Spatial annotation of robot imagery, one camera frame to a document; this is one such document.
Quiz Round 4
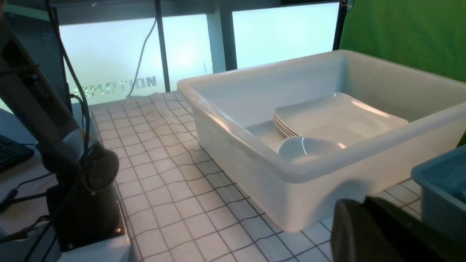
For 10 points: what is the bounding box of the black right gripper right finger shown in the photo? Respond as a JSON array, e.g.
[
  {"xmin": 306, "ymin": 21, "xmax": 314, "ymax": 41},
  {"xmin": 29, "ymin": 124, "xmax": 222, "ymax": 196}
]
[{"xmin": 364, "ymin": 196, "xmax": 466, "ymax": 262}]

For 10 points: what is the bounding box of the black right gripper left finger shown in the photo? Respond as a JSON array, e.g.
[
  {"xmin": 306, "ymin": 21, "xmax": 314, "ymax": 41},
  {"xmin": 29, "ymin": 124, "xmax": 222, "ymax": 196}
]
[{"xmin": 331, "ymin": 199, "xmax": 403, "ymax": 262}]

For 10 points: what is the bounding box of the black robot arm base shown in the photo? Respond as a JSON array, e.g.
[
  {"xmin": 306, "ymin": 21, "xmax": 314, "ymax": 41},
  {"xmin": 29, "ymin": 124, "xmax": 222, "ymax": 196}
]
[{"xmin": 52, "ymin": 186, "xmax": 126, "ymax": 252}]

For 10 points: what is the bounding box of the teal plastic bin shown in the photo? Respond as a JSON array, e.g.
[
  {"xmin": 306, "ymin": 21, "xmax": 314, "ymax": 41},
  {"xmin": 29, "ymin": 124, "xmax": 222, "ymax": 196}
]
[{"xmin": 411, "ymin": 146, "xmax": 466, "ymax": 245}]

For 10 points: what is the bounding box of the stack of white dishes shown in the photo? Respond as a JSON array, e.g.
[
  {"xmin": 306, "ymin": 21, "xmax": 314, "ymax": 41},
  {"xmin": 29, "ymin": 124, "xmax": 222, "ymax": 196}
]
[{"xmin": 276, "ymin": 136, "xmax": 346, "ymax": 163}]

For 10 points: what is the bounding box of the large white plastic tub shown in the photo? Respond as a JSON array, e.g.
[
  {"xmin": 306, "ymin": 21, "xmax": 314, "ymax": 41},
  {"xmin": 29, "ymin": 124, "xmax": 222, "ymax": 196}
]
[{"xmin": 177, "ymin": 50, "xmax": 465, "ymax": 233}]

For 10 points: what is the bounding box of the stack of white plates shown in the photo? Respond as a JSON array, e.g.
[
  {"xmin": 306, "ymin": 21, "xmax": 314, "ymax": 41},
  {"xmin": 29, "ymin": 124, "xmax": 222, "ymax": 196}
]
[{"xmin": 275, "ymin": 92, "xmax": 408, "ymax": 143}]

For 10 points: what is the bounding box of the green cloth backdrop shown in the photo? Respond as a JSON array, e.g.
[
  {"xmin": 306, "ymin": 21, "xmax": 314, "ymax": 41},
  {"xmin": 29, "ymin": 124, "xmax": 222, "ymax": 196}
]
[{"xmin": 335, "ymin": 0, "xmax": 465, "ymax": 151}]

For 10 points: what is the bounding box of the black keyboard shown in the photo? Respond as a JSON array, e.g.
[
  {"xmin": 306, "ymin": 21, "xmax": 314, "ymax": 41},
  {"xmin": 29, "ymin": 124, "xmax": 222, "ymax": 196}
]
[{"xmin": 0, "ymin": 135, "xmax": 34, "ymax": 173}]

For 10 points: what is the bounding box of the hanging black cable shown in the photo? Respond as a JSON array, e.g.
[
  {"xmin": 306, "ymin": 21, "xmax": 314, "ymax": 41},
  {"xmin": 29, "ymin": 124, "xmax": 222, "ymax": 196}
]
[{"xmin": 127, "ymin": 0, "xmax": 162, "ymax": 97}]

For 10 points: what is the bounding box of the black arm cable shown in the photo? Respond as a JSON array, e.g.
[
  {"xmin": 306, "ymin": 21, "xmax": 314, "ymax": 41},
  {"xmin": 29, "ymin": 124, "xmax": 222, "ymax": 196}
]
[{"xmin": 0, "ymin": 0, "xmax": 91, "ymax": 262}]

